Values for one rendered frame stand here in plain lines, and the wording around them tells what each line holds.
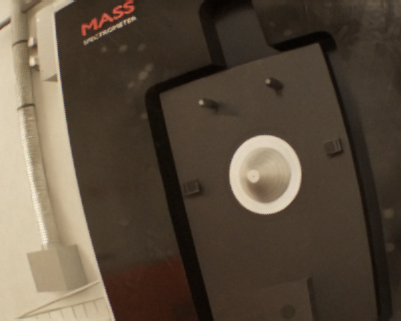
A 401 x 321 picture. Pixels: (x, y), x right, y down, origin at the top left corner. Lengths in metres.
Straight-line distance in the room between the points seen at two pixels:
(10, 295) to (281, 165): 2.09
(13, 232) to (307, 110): 1.97
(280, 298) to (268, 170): 0.11
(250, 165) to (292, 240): 0.07
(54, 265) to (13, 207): 0.42
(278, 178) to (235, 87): 0.08
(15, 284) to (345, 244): 2.05
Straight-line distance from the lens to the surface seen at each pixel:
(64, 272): 2.01
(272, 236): 0.48
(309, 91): 0.47
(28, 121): 2.13
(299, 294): 0.47
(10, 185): 2.34
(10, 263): 2.41
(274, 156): 0.47
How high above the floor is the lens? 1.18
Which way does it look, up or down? 6 degrees up
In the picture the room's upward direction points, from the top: 13 degrees counter-clockwise
